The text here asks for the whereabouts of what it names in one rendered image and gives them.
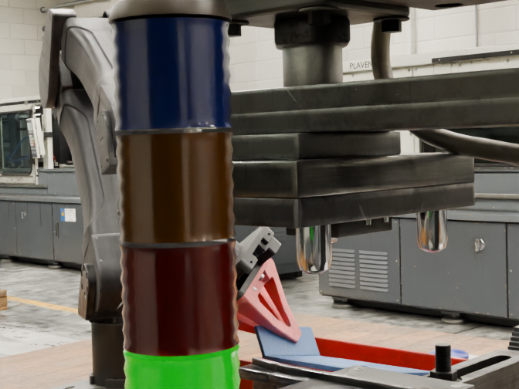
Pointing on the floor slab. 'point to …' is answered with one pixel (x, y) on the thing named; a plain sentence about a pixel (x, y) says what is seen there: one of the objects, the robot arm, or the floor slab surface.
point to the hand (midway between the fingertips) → (290, 334)
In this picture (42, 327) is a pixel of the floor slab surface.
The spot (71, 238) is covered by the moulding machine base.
